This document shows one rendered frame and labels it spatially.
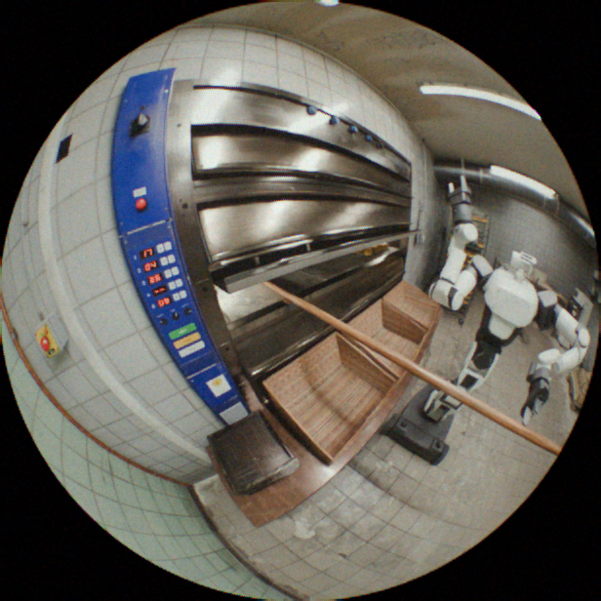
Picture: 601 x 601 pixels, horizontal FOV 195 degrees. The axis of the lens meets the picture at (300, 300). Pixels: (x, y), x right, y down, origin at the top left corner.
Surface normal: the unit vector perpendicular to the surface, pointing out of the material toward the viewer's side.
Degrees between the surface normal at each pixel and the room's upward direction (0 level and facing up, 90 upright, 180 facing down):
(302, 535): 0
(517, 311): 90
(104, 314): 90
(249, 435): 0
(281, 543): 0
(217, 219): 70
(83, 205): 90
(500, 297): 90
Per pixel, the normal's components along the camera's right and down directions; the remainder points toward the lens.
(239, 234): 0.58, 0.01
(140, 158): 0.65, 0.33
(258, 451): -0.07, -0.87
